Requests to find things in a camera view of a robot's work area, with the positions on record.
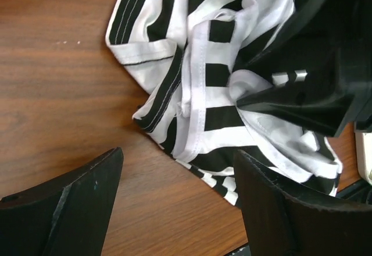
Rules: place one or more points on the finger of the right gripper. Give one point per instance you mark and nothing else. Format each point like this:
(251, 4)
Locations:
(290, 43)
(322, 102)

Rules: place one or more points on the black white striped tank top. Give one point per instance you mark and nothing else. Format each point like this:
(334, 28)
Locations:
(184, 54)

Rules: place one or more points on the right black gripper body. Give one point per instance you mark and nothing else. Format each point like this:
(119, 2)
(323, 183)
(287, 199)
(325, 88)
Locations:
(333, 46)

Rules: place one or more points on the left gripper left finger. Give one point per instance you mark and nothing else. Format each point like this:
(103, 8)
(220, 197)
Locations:
(67, 215)

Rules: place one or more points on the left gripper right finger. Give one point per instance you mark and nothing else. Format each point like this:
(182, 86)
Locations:
(283, 217)

